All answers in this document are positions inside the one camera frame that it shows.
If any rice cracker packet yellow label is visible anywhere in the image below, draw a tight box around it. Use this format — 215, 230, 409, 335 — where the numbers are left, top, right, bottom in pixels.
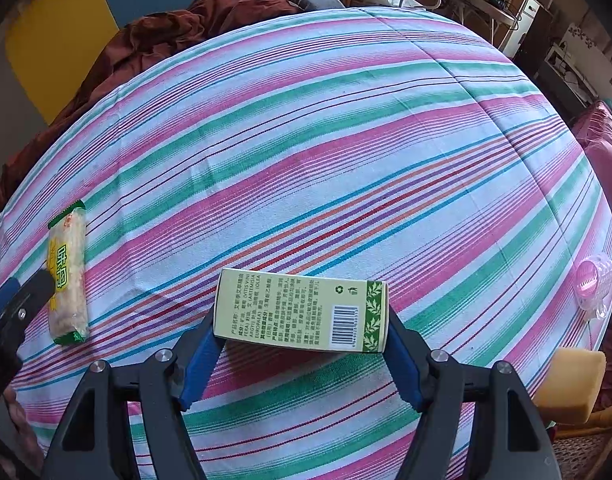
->
47, 200, 89, 346

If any green paper box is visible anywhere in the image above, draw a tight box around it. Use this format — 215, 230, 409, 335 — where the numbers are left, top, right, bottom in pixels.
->
213, 268, 389, 353

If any yellow sponge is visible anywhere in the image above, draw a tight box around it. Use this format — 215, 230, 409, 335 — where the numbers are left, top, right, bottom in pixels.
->
534, 348, 606, 425

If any striped bed sheet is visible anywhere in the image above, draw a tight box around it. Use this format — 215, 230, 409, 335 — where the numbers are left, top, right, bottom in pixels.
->
0, 6, 612, 453

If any yellow blue grey chair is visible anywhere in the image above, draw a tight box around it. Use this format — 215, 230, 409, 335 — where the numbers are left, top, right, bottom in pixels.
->
0, 0, 342, 174

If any dark red blanket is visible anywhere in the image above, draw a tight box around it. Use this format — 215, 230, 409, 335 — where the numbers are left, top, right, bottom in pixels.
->
0, 0, 305, 212

